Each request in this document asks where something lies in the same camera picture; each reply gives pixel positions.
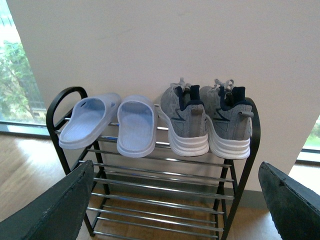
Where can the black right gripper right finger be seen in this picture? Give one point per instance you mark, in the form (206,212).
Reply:
(294,208)

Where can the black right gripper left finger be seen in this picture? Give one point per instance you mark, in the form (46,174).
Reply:
(57,214)

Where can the light blue slipper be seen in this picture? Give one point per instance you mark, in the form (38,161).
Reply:
(89,118)
(137,120)

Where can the grey sneaker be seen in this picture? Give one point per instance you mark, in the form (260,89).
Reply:
(183,112)
(229,117)

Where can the black metal shoe rack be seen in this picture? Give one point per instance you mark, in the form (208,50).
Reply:
(178,198)

